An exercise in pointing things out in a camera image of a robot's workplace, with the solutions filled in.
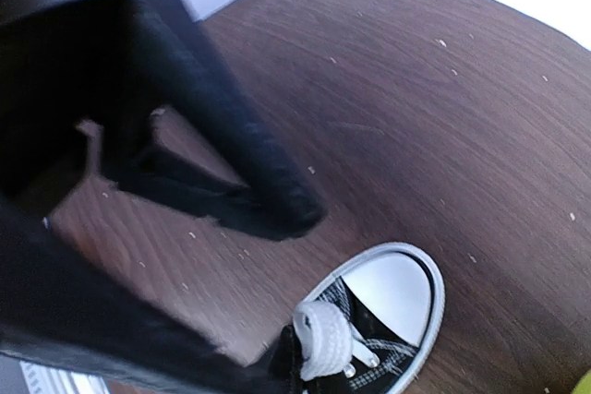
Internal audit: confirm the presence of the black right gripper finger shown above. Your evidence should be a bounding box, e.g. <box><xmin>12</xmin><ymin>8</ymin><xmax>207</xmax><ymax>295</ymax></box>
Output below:
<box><xmin>1</xmin><ymin>199</ymin><xmax>288</xmax><ymax>393</ymax></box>

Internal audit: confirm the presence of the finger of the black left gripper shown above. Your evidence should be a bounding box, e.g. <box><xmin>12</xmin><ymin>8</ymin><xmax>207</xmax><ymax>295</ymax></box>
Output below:
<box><xmin>127</xmin><ymin>0</ymin><xmax>325</xmax><ymax>240</ymax></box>
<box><xmin>103</xmin><ymin>137</ymin><xmax>263</xmax><ymax>235</ymax></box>

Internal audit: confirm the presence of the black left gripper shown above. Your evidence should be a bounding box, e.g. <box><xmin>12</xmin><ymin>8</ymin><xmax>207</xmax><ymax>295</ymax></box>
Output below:
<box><xmin>1</xmin><ymin>0</ymin><xmax>194</xmax><ymax>200</ymax></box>

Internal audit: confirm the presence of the white shoelace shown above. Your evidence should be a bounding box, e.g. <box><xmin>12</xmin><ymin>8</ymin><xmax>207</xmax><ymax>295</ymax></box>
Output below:
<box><xmin>293</xmin><ymin>301</ymin><xmax>380</xmax><ymax>382</ymax></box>

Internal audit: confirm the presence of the black white canvas sneaker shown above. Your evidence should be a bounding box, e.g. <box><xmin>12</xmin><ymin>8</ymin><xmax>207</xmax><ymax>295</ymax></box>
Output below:
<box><xmin>259</xmin><ymin>242</ymin><xmax>445</xmax><ymax>393</ymax></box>

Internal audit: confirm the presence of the lime green bowl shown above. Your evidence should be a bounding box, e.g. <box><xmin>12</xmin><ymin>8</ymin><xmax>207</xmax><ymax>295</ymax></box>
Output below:
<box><xmin>572</xmin><ymin>370</ymin><xmax>591</xmax><ymax>394</ymax></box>

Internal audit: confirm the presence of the front aluminium rail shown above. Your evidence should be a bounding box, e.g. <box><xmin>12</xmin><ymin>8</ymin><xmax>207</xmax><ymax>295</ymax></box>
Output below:
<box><xmin>19</xmin><ymin>362</ymin><xmax>110</xmax><ymax>394</ymax></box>

